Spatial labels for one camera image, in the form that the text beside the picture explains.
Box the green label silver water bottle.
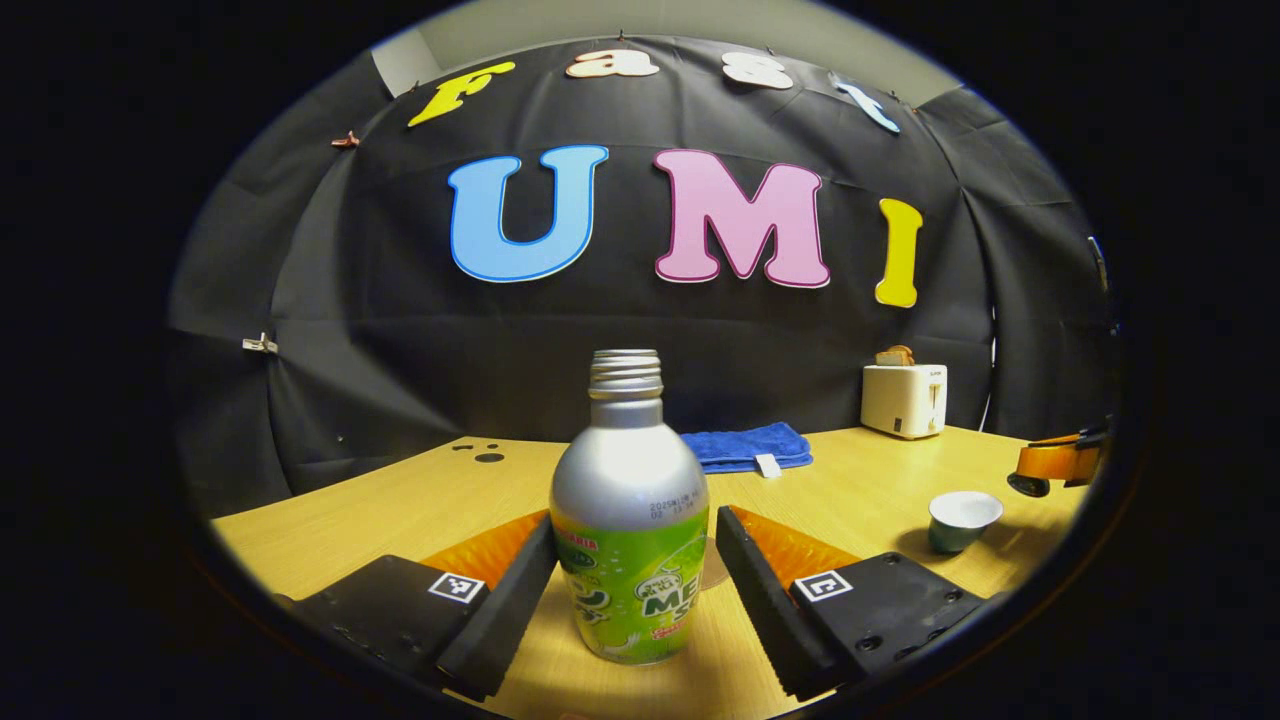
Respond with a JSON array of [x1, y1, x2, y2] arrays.
[[549, 349, 711, 666]]

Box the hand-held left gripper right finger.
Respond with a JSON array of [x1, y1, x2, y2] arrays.
[[715, 505, 986, 701]]

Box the folded blue towel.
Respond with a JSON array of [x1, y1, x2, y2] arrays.
[[681, 422, 814, 478]]

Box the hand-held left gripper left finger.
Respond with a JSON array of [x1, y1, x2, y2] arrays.
[[275, 510, 559, 701]]

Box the white toaster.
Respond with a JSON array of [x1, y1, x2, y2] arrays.
[[861, 363, 949, 440]]

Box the black backdrop cloth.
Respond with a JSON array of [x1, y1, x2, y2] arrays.
[[168, 35, 1121, 521]]

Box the blue teacup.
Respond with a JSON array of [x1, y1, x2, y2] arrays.
[[928, 490, 1005, 555]]

